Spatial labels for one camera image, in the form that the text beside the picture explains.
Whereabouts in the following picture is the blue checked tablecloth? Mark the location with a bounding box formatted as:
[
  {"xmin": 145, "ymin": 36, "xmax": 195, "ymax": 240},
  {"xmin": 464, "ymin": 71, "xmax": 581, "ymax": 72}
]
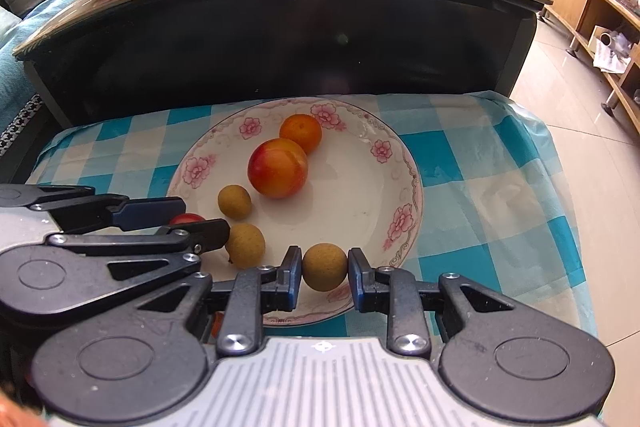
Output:
[{"xmin": 27, "ymin": 91, "xmax": 601, "ymax": 348}]

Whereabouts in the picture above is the orange blurred object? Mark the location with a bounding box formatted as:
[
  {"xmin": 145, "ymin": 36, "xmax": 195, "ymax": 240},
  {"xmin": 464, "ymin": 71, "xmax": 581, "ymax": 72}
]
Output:
[{"xmin": 0, "ymin": 394, "xmax": 46, "ymax": 427}]

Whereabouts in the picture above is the brown longan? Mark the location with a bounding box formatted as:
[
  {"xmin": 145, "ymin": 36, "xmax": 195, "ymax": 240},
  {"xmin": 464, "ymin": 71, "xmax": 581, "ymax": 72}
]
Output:
[
  {"xmin": 218, "ymin": 185, "xmax": 253, "ymax": 219},
  {"xmin": 225, "ymin": 223, "xmax": 266, "ymax": 269},
  {"xmin": 302, "ymin": 243, "xmax": 349, "ymax": 292}
]

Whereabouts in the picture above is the white crumpled paper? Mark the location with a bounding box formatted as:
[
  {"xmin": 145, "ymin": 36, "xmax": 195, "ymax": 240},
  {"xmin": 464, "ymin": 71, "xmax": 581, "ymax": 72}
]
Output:
[{"xmin": 592, "ymin": 27, "xmax": 634, "ymax": 74}]

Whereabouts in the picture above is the dark coffee table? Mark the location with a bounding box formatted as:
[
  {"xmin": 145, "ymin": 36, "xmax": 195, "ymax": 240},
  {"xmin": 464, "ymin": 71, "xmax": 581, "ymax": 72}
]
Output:
[{"xmin": 12, "ymin": 0, "xmax": 553, "ymax": 130}]

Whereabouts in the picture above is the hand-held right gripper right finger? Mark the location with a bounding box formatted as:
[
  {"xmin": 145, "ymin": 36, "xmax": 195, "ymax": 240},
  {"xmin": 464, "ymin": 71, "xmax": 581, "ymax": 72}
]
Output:
[{"xmin": 347, "ymin": 248, "xmax": 531, "ymax": 356}]

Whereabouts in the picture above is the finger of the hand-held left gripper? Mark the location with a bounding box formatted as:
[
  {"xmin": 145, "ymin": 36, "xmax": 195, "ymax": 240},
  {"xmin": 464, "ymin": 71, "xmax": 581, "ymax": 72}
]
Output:
[
  {"xmin": 45, "ymin": 218, "xmax": 231, "ymax": 282},
  {"xmin": 0, "ymin": 184, "xmax": 187, "ymax": 234}
]

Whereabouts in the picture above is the wooden tv stand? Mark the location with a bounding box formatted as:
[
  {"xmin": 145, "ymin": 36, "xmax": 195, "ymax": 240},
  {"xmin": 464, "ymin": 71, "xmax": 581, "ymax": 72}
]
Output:
[{"xmin": 537, "ymin": 0, "xmax": 640, "ymax": 132}]

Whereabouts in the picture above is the red cherry tomato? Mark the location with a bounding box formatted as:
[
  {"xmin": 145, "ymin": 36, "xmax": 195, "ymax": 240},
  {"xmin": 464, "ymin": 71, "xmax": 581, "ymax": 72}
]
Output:
[{"xmin": 169, "ymin": 213, "xmax": 207, "ymax": 228}]

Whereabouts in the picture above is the white floral plate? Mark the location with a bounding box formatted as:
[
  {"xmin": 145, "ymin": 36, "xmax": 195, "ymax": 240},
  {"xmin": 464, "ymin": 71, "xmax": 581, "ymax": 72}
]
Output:
[{"xmin": 166, "ymin": 97, "xmax": 425, "ymax": 328}]

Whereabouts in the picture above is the black white patterned cloth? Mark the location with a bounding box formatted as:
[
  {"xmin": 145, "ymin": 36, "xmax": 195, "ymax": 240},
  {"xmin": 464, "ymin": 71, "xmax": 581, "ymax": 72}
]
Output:
[{"xmin": 0, "ymin": 94, "xmax": 44, "ymax": 151}]

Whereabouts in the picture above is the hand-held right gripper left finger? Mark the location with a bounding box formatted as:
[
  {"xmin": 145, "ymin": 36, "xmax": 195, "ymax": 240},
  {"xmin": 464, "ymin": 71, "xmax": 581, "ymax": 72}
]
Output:
[{"xmin": 115, "ymin": 246, "xmax": 304, "ymax": 356}]

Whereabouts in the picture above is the teal sofa blanket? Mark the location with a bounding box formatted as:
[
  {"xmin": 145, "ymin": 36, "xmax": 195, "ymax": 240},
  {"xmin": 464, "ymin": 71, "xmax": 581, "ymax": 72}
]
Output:
[{"xmin": 0, "ymin": 0, "xmax": 83, "ymax": 132}]

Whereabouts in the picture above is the large red-orange plum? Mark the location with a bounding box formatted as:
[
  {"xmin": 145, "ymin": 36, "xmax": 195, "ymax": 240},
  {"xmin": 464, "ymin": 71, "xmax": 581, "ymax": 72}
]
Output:
[{"xmin": 247, "ymin": 138, "xmax": 309, "ymax": 200}]

